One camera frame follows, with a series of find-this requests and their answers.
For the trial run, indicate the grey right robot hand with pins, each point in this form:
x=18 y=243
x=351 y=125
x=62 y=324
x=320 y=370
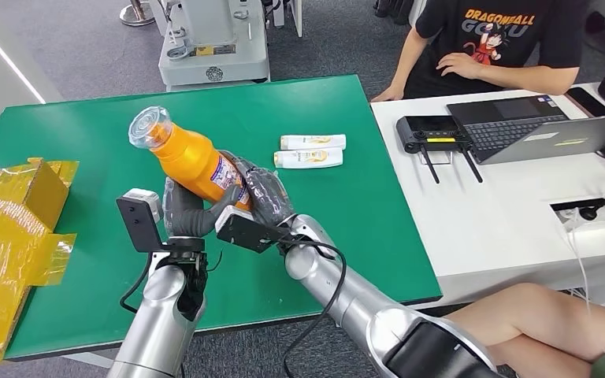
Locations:
x=266 y=195

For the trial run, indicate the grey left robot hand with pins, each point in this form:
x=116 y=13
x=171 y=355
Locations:
x=187 y=219

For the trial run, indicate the orange bottle with clear cap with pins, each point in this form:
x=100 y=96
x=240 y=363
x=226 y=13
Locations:
x=187 y=156

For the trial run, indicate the grey white robot base machine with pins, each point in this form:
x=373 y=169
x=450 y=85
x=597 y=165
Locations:
x=214 y=57

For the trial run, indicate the white cosmetic tube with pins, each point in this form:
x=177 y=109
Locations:
x=308 y=158
x=313 y=142

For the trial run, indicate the black remote controller with antennas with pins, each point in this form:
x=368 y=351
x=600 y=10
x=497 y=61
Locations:
x=427 y=133

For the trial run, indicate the yellow taped cardboard box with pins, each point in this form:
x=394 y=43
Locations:
x=5 y=245

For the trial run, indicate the metal stanchion base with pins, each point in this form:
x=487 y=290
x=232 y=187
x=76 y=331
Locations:
x=136 y=15

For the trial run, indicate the grey laptop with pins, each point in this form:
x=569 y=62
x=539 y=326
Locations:
x=506 y=130

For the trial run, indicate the person with crossed legs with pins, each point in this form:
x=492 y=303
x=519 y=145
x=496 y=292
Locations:
x=532 y=323

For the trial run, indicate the black smartphone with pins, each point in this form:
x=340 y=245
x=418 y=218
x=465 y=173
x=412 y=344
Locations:
x=588 y=101

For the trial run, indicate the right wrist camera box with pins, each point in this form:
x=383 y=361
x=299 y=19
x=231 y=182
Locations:
x=245 y=235

